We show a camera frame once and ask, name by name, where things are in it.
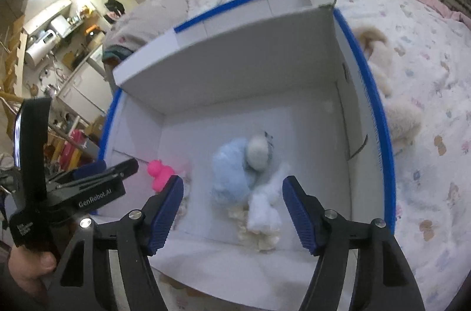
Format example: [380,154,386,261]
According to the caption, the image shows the dark hanging clothes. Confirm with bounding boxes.
[105,0,125,24]

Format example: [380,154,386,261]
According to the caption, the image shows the beige plush toy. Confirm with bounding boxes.
[353,26,422,155]

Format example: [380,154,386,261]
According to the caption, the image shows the white water heater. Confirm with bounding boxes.
[25,30,58,68]

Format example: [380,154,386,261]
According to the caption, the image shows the metal stair railing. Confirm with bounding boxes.
[0,90,99,160]

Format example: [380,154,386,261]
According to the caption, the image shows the cream satin scrunchie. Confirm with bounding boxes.
[228,206,282,252]

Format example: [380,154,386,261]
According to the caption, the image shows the white fluffy soft item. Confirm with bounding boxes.
[248,163,291,220]

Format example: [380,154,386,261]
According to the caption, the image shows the white patterned bed quilt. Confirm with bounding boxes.
[337,0,470,310]

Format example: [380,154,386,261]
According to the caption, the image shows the beige patterned scrunchie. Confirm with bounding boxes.
[177,171,192,220]

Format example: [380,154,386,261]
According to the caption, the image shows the blue white cardboard box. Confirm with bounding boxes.
[99,0,396,245]

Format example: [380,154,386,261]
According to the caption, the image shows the pink plush toy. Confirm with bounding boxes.
[147,159,175,193]

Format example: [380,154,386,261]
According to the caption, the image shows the brown cardboard box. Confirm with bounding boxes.
[84,116,105,144]

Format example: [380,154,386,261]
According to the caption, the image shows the white kitchen cabinet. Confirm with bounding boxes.
[57,63,112,123]

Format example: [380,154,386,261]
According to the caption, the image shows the wooden staircase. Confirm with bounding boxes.
[1,14,27,153]

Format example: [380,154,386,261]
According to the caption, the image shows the person's left hand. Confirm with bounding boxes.
[7,246,57,302]

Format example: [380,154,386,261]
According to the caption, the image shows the light blue plush toy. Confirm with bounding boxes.
[212,132,274,207]

